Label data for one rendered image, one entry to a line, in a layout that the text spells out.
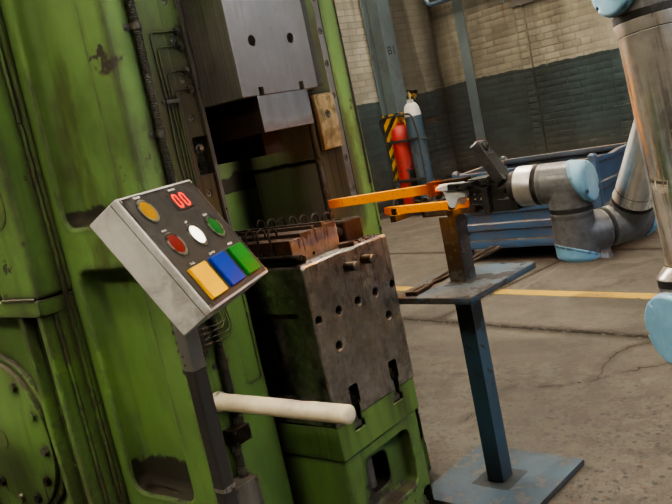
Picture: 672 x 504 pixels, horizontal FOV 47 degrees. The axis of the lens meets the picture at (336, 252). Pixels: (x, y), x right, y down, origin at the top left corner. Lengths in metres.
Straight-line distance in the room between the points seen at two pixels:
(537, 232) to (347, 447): 3.89
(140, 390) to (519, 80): 9.01
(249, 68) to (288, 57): 0.16
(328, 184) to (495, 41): 8.68
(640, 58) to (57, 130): 1.52
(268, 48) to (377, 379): 0.96
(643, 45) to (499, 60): 9.56
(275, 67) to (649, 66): 1.04
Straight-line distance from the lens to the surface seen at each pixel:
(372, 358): 2.23
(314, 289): 2.04
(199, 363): 1.73
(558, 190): 1.72
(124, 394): 2.36
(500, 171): 1.80
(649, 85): 1.43
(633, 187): 1.75
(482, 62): 11.14
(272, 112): 2.08
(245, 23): 2.08
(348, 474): 2.21
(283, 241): 2.08
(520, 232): 5.92
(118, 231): 1.53
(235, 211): 2.60
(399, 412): 2.35
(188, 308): 1.51
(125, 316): 2.25
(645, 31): 1.43
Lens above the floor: 1.25
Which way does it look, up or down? 9 degrees down
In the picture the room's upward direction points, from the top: 12 degrees counter-clockwise
